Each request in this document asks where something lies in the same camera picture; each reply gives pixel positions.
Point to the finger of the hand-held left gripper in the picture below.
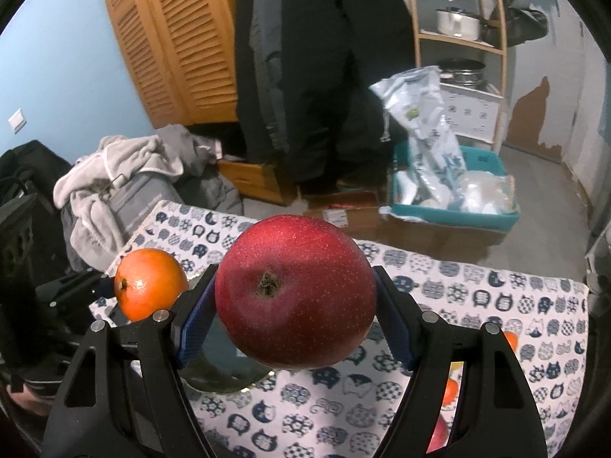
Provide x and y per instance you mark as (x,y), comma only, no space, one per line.
(76,288)

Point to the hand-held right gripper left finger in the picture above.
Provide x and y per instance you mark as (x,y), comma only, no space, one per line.
(194,327)

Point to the black hanging coat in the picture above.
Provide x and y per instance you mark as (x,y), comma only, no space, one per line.
(334,81)

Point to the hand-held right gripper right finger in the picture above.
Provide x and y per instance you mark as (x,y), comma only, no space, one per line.
(397,329)

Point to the grey padded jacket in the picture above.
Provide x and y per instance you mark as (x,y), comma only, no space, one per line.
(200,195)

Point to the round metal pan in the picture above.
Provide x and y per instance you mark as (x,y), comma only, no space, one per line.
(460,72)

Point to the white printed drawer box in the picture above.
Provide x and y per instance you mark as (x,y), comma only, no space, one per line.
(470,112)

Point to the yellow lemon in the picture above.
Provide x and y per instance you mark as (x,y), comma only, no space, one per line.
(456,367)

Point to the teal box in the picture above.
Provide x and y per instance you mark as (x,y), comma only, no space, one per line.
(482,160)

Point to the white cooking pot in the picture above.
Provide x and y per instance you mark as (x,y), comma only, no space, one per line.
(458,24)

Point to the grey hanging bag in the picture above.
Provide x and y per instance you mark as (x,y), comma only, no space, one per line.
(525,26)

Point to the wooden drawer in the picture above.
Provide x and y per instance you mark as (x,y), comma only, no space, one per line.
(253,179)

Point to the cat print tablecloth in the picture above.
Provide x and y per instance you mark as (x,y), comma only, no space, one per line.
(334,415)

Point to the white printed plastic bag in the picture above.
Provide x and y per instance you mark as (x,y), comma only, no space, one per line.
(425,124)

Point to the wooden shelf unit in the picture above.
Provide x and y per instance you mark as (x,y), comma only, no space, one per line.
(499,57)

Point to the dark grey hanging jacket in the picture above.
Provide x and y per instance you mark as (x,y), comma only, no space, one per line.
(260,67)

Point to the small red apple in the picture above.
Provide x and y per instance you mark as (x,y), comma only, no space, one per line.
(438,434)

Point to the small labelled cardboard box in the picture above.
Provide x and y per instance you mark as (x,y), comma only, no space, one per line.
(355,212)

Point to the clear plastic bag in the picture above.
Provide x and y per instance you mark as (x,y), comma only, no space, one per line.
(487,193)

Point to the orange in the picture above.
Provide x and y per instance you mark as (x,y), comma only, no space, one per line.
(451,393)
(510,340)
(148,286)

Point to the large cardboard box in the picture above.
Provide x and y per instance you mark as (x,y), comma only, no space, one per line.
(444,241)

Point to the large red apple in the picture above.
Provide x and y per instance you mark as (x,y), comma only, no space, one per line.
(296,296)

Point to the wooden louvered wardrobe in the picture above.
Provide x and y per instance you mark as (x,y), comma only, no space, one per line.
(181,33)

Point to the white light switch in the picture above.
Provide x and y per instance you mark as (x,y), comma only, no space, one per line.
(18,120)

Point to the light grey bathrobe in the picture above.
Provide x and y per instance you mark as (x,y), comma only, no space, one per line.
(100,171)

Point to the black bag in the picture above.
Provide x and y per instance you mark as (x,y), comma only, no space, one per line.
(33,167)

